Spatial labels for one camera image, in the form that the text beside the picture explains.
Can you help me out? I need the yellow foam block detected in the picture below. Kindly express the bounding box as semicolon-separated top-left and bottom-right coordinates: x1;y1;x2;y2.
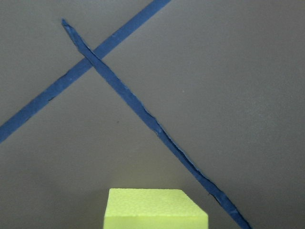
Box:
103;188;209;229

